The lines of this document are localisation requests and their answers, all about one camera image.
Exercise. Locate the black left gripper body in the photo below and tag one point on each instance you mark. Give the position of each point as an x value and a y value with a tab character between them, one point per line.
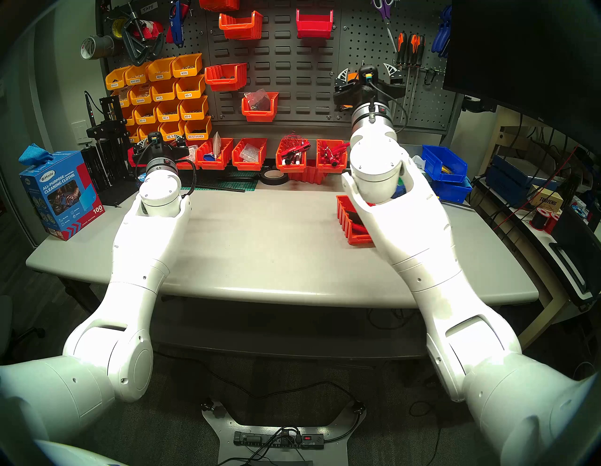
157	148

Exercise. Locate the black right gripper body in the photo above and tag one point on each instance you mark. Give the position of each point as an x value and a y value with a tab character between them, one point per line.
366	91

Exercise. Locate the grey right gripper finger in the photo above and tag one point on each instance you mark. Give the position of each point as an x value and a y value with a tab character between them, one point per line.
343	76
391	70

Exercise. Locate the orange-red plastic storage bin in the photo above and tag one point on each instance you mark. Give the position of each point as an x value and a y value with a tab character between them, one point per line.
345	221

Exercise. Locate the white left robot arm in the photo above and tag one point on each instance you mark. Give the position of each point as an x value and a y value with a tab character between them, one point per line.
141	244

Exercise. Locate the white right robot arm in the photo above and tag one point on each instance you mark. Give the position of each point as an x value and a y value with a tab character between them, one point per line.
413	225

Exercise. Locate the blue cleaning cloths box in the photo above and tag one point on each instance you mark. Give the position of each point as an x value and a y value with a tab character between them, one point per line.
61	197

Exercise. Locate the small cardboard box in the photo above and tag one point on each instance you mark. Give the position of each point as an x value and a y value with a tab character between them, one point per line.
547	199

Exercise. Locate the yellow bin labelled M2.5-6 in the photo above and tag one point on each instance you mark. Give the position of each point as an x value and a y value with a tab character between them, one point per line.
148	129

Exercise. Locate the orange tape roll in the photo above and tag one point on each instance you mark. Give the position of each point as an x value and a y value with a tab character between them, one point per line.
346	103

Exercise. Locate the yellow bin labelled M2.5-5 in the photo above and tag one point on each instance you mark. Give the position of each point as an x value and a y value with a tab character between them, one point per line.
171	128

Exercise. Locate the yellow bin labelled M2.5-8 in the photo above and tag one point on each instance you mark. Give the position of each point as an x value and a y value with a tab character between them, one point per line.
133	134

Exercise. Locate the dark red plastic bin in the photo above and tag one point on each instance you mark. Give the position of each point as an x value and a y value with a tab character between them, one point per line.
131	160

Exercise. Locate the yellow bin labelled M3-12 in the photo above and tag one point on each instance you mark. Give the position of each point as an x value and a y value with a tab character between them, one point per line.
144	115

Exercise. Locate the black carabiner hook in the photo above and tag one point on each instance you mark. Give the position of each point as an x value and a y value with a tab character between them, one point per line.
426	80

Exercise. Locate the yellow bin labelled M3-8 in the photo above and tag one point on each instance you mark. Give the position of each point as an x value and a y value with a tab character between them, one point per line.
167	112

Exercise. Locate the yellow bin labelled M3-16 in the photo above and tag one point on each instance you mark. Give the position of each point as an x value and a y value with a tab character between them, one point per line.
129	117

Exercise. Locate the yellow bin labelled M4-0.7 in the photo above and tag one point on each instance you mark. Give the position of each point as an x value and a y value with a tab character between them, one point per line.
197	129

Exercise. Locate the black metal press stand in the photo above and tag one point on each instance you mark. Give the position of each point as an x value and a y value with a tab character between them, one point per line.
110	155

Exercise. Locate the dark perforated pegboard panel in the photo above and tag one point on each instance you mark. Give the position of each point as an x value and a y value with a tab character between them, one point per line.
195	37
422	108

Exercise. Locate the grey louvred panel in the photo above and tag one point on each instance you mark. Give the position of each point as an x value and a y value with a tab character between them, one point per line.
291	70

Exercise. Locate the yellow bin labelled M3-6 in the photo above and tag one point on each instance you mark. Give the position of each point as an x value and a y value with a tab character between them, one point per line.
193	109

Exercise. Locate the yellow bin labelled M4X4X6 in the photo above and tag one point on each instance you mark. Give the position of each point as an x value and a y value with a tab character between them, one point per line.
140	96

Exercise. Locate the yellow bin labelled M4-6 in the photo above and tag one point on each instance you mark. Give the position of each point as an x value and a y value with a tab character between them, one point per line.
162	91

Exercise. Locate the crimson plastic bin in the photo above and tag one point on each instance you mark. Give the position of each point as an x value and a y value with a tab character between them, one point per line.
314	26

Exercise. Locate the blue spring clamps hanging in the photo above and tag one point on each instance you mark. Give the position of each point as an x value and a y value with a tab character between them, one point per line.
441	40

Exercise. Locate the yellow bin labelled M4X6X6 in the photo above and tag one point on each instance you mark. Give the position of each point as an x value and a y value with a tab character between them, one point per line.
123	98

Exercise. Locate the yellow bin labelled M3-4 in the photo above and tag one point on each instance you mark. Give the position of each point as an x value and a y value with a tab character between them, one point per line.
190	88

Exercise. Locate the small red clamps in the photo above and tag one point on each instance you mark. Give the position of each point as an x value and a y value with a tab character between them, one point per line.
333	152

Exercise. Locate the yellow bin labelled M3X8 BAD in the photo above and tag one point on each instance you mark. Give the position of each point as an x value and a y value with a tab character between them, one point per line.
136	76

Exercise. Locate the yellow bin labelled M3X5X4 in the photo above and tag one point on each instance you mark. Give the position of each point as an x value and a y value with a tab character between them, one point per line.
116	81

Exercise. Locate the thin black rod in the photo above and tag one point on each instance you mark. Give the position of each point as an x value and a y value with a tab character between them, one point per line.
225	189

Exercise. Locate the black soldering iron pen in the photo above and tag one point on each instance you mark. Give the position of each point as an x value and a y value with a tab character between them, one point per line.
88	107

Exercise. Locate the yellow bin labelled M3X6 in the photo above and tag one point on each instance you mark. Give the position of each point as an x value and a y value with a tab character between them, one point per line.
186	66

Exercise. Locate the clear bag of parts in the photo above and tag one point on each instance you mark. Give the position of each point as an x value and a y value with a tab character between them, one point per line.
250	152
258	99

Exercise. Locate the green cutting mat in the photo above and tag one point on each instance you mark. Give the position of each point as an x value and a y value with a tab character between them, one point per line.
239	184

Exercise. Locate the black and red markers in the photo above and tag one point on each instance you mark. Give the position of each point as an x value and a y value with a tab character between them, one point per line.
293	157

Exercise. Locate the grey metal C-clamp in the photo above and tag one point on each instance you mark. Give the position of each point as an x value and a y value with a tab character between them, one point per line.
136	54

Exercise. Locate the blue plastic bin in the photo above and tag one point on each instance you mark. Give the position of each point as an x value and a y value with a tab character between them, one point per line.
434	162
450	192

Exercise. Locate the stacked orange-red bins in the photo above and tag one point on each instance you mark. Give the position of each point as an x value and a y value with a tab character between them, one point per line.
310	177

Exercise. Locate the red tape roll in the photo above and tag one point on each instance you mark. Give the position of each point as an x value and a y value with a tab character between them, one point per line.
152	32

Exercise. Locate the blue microfiber cloth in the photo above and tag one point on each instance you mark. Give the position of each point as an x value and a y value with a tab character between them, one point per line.
35	154

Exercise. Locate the black tape roll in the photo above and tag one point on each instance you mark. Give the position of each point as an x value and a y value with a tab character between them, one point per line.
274	182

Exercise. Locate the yellow tape roll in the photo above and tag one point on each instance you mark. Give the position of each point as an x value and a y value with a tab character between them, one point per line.
117	29

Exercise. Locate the black computer monitor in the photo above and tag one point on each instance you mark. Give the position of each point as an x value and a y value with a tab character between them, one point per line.
516	56

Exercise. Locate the dark blue case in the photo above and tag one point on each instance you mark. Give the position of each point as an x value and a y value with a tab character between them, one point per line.
504	178

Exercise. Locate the white side table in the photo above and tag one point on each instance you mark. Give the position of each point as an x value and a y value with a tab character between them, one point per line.
535	244

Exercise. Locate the black flat tray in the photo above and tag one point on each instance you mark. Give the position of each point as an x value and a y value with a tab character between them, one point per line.
577	244

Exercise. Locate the black base knob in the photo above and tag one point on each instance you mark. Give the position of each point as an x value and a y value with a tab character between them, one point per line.
210	406
359	407

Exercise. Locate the black power strip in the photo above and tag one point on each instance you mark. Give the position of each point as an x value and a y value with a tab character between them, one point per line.
263	439

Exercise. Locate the white light switch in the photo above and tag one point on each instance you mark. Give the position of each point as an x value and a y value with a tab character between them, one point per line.
80	131

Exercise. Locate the silver duct tape roll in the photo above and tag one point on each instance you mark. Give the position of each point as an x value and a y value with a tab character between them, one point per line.
96	47

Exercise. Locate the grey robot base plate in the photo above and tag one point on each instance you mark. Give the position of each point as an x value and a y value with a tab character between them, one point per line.
220	427

